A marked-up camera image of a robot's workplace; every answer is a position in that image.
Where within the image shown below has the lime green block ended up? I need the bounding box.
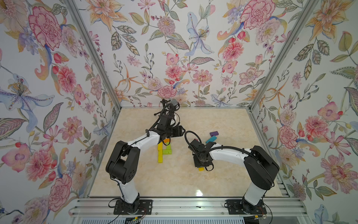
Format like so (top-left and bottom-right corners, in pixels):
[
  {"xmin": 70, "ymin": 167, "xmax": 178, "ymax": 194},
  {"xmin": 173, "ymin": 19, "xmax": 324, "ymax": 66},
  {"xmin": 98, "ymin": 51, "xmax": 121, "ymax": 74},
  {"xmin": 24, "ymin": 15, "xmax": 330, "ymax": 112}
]
[
  {"xmin": 162, "ymin": 149, "xmax": 172, "ymax": 155},
  {"xmin": 166, "ymin": 144, "xmax": 172, "ymax": 151}
]

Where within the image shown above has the aluminium front rail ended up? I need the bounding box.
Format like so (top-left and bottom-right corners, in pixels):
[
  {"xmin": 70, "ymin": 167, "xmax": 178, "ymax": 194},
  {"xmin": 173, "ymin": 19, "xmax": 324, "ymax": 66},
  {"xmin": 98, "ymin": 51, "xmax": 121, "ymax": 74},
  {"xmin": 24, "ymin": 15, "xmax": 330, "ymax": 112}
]
[{"xmin": 69, "ymin": 197, "xmax": 308, "ymax": 217}]

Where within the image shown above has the black microphone tripod stand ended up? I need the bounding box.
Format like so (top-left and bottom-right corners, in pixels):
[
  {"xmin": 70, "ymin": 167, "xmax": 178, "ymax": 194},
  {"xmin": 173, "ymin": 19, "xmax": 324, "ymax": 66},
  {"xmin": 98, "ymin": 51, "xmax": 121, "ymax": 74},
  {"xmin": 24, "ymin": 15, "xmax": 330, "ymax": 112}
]
[{"xmin": 154, "ymin": 99, "xmax": 172, "ymax": 116}]

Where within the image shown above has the black mesh microphone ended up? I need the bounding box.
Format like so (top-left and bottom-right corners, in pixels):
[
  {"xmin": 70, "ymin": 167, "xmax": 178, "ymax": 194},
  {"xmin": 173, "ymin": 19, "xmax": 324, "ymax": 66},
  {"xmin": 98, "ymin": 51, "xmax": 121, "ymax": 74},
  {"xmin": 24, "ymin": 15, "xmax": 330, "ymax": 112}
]
[{"xmin": 170, "ymin": 99, "xmax": 178, "ymax": 106}]

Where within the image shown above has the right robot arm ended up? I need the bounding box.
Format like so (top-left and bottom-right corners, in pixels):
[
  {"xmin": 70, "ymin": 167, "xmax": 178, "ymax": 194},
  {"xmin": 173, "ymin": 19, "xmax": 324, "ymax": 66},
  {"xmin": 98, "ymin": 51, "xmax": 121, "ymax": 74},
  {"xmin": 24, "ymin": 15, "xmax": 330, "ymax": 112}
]
[{"xmin": 188, "ymin": 140, "xmax": 280, "ymax": 216}]

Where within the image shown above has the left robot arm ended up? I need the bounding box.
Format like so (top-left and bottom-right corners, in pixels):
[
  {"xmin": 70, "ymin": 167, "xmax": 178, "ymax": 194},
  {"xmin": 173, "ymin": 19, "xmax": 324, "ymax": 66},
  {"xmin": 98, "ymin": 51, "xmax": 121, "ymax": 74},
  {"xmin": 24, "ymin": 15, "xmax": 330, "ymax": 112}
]
[{"xmin": 105, "ymin": 103, "xmax": 185, "ymax": 213}]

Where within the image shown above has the yellow short block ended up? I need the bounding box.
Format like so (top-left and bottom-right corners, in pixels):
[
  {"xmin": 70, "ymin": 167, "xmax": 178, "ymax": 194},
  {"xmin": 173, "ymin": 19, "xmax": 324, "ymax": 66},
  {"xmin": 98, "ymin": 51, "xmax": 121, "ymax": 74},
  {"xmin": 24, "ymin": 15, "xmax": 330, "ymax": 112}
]
[{"xmin": 158, "ymin": 142, "xmax": 163, "ymax": 152}]

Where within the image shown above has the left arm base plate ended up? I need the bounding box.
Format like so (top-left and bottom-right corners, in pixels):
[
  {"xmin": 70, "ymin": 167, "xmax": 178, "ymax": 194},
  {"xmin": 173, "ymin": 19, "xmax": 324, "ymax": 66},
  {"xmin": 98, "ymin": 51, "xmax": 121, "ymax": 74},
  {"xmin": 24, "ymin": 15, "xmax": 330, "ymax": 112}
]
[{"xmin": 113, "ymin": 199, "xmax": 153, "ymax": 215}]

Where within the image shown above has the teal block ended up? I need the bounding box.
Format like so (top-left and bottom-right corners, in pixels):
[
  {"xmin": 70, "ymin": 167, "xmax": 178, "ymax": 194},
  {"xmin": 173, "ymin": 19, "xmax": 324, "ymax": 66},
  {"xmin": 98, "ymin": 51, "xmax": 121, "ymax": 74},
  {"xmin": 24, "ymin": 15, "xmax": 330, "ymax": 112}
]
[{"xmin": 206, "ymin": 136, "xmax": 217, "ymax": 144}]

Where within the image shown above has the purple block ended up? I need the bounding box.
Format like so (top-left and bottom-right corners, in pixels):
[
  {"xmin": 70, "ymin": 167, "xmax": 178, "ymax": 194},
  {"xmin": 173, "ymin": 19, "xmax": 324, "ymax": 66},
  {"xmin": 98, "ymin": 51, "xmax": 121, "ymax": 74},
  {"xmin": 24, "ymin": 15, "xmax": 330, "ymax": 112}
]
[{"xmin": 209, "ymin": 131, "xmax": 219, "ymax": 137}]

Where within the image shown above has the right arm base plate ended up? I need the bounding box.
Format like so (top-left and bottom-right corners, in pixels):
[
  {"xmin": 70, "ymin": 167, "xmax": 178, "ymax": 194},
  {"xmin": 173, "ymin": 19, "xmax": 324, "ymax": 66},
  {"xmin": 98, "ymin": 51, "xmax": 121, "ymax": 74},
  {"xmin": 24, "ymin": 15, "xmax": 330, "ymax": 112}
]
[{"xmin": 224, "ymin": 199, "xmax": 267, "ymax": 215}]

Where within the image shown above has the yellow long block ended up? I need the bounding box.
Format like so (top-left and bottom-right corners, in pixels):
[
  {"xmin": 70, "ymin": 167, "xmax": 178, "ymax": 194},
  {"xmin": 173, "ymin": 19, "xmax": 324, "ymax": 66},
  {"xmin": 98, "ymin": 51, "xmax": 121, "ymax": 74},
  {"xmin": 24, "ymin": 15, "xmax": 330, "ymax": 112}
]
[{"xmin": 158, "ymin": 150, "xmax": 163, "ymax": 163}]

